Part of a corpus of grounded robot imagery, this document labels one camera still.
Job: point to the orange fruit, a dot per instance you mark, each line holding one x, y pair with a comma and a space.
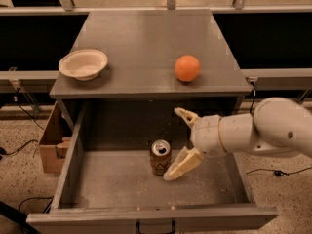
187, 68

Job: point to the orange soda can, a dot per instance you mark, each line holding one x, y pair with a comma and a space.
160, 156

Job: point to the white paper bowl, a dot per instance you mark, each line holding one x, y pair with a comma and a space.
83, 65

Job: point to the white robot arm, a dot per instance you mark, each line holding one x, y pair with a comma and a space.
277, 127

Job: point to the black drawer handle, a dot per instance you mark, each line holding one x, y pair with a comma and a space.
155, 227

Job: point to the grey cabinet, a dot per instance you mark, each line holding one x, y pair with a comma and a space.
143, 47

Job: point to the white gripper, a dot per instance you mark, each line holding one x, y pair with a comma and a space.
206, 135

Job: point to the grey open top drawer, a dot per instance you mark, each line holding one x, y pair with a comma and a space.
107, 185

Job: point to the cardboard box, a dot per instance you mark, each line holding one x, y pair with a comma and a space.
54, 142

